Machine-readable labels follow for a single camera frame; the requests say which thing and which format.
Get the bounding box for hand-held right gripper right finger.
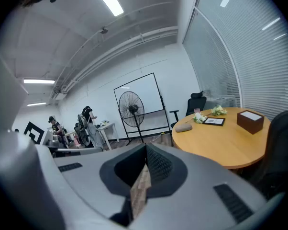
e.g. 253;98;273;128
129;143;285;230

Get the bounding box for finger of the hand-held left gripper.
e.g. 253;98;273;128
56;147;104;156

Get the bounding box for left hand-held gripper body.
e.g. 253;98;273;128
23;121;63;158

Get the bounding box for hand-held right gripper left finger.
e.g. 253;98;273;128
0;130;147;230

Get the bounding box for grey floor fan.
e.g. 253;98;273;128
77;114;91;147

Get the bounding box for white desk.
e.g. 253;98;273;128
95;122;121;151

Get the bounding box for large black standing fan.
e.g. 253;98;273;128
118;91;145;146

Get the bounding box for black framed picture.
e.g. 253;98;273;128
202;116;226;127

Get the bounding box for white artificial flower bouquet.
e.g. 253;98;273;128
192;112;208;125

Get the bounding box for whiteboard on black stand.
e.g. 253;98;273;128
113;72;174;144

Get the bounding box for yellow artificial flower bouquet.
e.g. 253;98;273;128
210;104;228;116

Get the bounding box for brown wooden box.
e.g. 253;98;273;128
236;109;265;135

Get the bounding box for black office chair with headrest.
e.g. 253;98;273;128
169;91;207;128

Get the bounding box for dark office chair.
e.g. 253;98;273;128
260;55;288;202

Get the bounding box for white ceiling pipes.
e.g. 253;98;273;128
49;25;179;101

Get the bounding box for round wooden table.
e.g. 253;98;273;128
182;0;288;122

